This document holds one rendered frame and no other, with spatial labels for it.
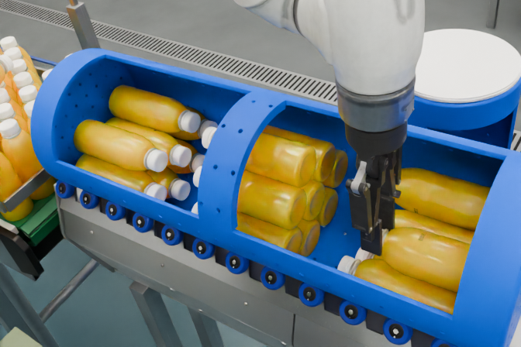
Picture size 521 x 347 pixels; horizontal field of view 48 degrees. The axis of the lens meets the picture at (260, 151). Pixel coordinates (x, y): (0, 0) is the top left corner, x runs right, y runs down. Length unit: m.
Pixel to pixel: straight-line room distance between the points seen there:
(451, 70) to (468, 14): 2.35
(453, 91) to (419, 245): 0.50
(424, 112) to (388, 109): 0.61
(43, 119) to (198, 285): 0.42
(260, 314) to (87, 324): 1.30
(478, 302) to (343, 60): 0.34
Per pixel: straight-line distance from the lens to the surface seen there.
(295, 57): 3.36
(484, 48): 1.41
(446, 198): 0.90
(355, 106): 0.67
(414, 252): 0.85
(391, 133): 0.70
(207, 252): 1.09
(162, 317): 1.62
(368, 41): 0.61
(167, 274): 1.22
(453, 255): 0.84
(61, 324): 2.38
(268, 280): 1.03
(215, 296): 1.16
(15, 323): 1.67
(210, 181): 0.91
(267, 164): 0.93
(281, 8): 0.70
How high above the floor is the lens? 1.78
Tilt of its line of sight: 40 degrees down
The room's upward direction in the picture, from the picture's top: 11 degrees counter-clockwise
